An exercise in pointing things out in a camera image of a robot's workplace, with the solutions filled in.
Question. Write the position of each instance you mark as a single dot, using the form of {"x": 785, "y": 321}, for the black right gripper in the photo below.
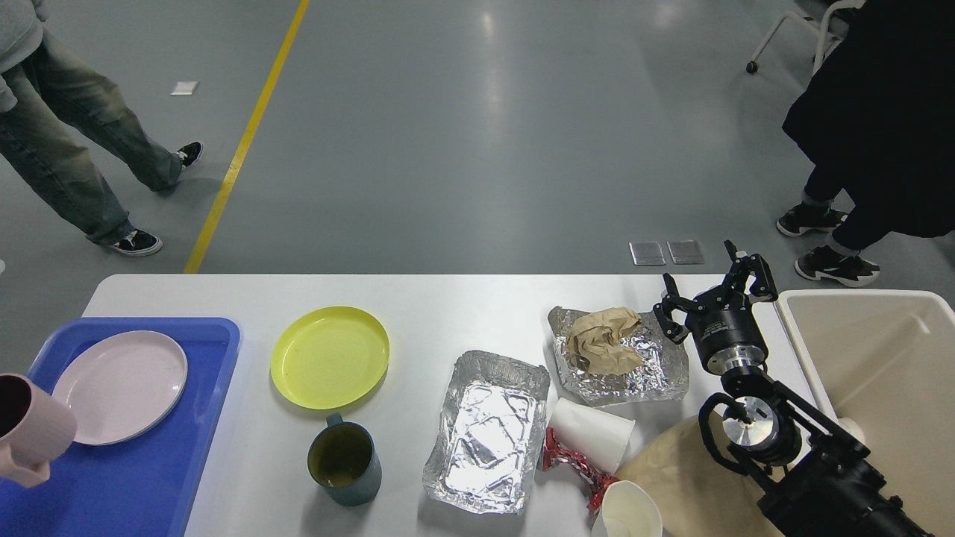
{"x": 726, "y": 337}

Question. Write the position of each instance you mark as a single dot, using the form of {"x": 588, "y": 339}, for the yellow plastic plate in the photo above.
{"x": 330, "y": 358}

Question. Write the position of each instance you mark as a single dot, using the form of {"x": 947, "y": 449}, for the teal mug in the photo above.
{"x": 343, "y": 461}

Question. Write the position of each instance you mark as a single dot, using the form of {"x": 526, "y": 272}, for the pink mug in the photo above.
{"x": 35, "y": 430}

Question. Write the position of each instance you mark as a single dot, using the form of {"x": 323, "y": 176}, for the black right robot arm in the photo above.
{"x": 814, "y": 475}

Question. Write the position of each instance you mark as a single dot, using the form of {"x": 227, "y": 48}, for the right floor metal plate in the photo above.
{"x": 685, "y": 252}

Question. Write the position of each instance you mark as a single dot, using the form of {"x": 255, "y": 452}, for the floor metal plate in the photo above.
{"x": 647, "y": 254}
{"x": 685, "y": 252}

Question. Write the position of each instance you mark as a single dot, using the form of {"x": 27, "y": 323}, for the left floor metal plate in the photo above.
{"x": 647, "y": 254}

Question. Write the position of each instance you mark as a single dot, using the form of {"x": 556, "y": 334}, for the crumpled foil sheet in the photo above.
{"x": 661, "y": 372}

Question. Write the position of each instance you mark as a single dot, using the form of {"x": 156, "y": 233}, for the crumpled brown paper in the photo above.
{"x": 594, "y": 342}

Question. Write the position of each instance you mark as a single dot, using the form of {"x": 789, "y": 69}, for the beige plastic bin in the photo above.
{"x": 884, "y": 359}

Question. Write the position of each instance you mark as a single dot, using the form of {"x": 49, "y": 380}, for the lying white paper cup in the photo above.
{"x": 603, "y": 438}

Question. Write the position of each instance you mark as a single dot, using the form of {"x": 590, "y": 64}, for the brown paper bag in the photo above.
{"x": 695, "y": 495}

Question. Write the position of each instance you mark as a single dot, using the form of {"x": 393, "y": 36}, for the red snack wrapper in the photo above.
{"x": 597, "y": 480}

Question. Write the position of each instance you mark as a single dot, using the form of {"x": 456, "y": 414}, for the person in black coat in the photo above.
{"x": 876, "y": 120}

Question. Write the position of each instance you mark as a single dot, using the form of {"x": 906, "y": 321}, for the upright white paper cup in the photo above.
{"x": 627, "y": 510}

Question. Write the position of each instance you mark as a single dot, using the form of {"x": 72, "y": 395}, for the aluminium foil tray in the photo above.
{"x": 491, "y": 432}

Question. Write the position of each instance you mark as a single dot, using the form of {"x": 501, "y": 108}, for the white rolling chair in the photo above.
{"x": 827, "y": 22}

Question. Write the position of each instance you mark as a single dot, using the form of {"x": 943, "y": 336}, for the white floor label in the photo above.
{"x": 184, "y": 88}

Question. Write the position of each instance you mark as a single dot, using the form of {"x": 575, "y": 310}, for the pink plate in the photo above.
{"x": 122, "y": 386}

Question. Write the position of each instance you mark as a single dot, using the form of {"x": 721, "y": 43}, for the blue plastic tray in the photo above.
{"x": 145, "y": 486}

